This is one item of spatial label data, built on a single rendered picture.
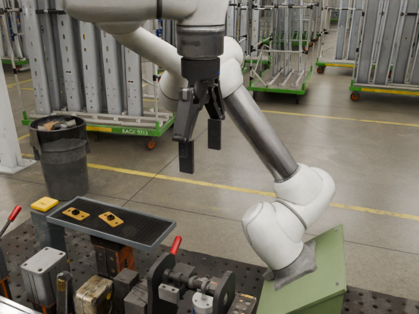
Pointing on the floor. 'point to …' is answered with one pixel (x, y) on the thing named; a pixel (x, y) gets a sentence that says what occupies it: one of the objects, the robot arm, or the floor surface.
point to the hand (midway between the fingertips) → (201, 154)
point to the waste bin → (62, 154)
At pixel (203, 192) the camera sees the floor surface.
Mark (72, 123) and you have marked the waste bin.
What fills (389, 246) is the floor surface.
